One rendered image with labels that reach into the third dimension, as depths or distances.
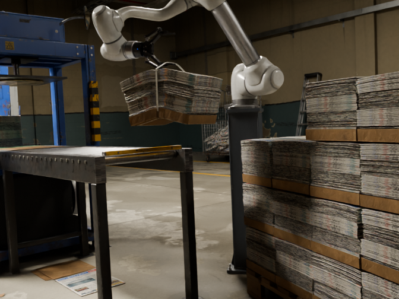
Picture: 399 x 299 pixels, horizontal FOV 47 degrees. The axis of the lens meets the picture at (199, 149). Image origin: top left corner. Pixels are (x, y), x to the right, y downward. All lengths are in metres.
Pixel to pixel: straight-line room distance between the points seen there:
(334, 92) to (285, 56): 8.90
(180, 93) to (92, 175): 0.53
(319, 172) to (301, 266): 0.44
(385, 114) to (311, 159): 0.46
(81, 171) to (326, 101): 1.12
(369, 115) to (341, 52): 8.21
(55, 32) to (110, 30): 1.34
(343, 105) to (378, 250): 0.52
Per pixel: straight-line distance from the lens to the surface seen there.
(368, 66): 9.41
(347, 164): 1.75
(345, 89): 1.75
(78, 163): 2.17
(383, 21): 9.47
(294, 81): 10.48
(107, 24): 2.31
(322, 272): 1.96
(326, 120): 1.82
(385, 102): 1.61
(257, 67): 2.59
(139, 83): 2.17
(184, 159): 2.31
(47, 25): 3.61
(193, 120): 2.06
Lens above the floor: 0.93
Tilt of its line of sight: 3 degrees down
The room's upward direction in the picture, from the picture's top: 3 degrees counter-clockwise
